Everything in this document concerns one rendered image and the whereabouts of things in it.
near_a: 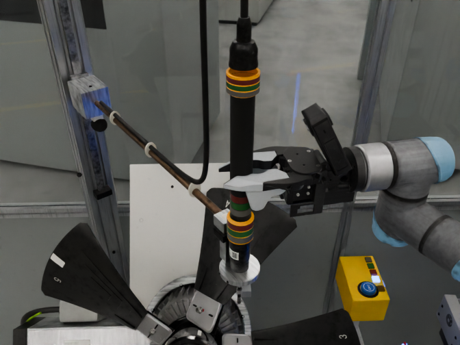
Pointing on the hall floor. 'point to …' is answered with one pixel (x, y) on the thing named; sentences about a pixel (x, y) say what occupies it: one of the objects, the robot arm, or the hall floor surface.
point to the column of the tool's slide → (103, 207)
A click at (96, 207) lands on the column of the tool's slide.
